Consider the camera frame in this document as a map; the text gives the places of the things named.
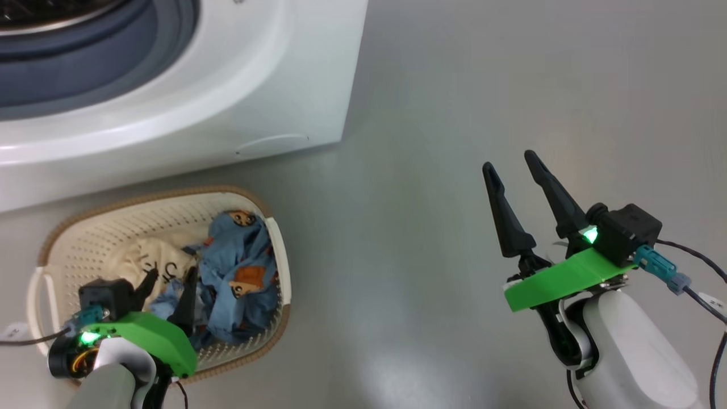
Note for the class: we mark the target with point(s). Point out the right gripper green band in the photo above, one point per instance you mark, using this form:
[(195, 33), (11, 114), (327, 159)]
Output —
[(568, 278)]

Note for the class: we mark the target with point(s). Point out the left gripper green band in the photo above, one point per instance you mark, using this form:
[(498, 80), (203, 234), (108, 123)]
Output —
[(153, 335)]

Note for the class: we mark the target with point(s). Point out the cream printed garment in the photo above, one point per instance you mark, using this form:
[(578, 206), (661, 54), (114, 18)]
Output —
[(147, 258)]

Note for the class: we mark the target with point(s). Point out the blue bear-print garment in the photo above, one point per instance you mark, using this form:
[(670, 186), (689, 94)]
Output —
[(238, 267)]

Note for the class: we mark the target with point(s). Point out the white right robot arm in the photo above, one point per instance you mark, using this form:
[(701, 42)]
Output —
[(630, 358)]

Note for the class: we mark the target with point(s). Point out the cream perforated laundry basket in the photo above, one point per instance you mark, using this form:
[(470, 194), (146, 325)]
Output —
[(85, 244)]

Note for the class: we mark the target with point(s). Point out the white front-load washing machine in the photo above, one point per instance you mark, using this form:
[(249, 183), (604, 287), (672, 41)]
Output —
[(255, 85)]

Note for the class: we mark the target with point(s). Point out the oval washer filter hatch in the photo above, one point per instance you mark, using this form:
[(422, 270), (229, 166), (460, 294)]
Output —
[(272, 144)]

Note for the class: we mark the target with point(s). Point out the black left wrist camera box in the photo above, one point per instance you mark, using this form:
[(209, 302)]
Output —
[(108, 295)]

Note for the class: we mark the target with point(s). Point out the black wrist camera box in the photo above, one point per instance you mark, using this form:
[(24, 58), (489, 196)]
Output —
[(627, 233), (108, 295)]

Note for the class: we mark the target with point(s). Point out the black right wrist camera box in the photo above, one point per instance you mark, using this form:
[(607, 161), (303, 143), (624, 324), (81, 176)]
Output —
[(627, 233)]

